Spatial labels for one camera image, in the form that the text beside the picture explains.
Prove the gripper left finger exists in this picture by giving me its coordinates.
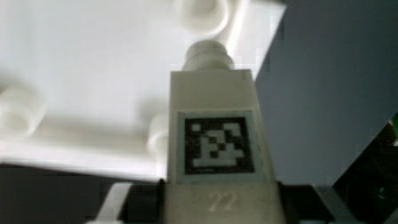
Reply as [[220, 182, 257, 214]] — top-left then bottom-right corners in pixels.
[[87, 181, 165, 224]]

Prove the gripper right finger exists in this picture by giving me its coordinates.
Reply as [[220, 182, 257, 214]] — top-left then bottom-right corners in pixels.
[[279, 184, 355, 224]]

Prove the white table leg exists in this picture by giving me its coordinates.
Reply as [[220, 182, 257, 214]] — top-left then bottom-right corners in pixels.
[[163, 40, 286, 224]]

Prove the white square table top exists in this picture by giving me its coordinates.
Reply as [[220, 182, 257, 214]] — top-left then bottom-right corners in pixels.
[[0, 0, 286, 181]]

